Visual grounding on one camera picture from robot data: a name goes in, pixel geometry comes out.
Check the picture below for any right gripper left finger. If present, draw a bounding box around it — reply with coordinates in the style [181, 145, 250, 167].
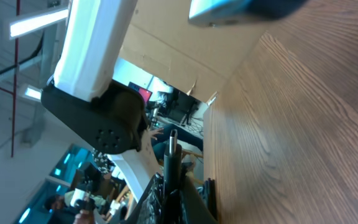
[124, 173, 163, 224]

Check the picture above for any red-screen monitor in background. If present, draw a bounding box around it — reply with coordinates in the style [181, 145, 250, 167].
[128, 82, 152, 104]

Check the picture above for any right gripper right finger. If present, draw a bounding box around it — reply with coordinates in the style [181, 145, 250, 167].
[180, 176, 218, 224]

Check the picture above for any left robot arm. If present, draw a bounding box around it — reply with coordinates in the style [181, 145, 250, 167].
[41, 0, 160, 200]

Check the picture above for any ceiling light fixture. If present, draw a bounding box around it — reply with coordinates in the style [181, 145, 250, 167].
[7, 6, 69, 40]

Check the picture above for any seated person in background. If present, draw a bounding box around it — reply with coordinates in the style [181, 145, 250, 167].
[149, 124, 203, 161]

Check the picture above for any blue-screen smartphone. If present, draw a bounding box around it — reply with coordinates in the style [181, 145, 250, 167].
[188, 0, 307, 27]

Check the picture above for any red vertical pipe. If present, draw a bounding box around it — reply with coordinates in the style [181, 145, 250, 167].
[11, 0, 21, 158]

